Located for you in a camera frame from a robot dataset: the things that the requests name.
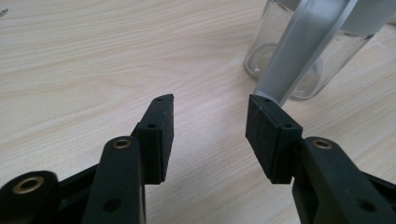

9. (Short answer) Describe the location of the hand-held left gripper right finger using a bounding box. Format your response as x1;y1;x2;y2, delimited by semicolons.
246;94;396;224

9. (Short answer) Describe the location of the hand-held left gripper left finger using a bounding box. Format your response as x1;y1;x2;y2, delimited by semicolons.
81;93;175;224

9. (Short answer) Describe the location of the clear glass jar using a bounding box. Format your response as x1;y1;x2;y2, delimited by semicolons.
244;0;375;101

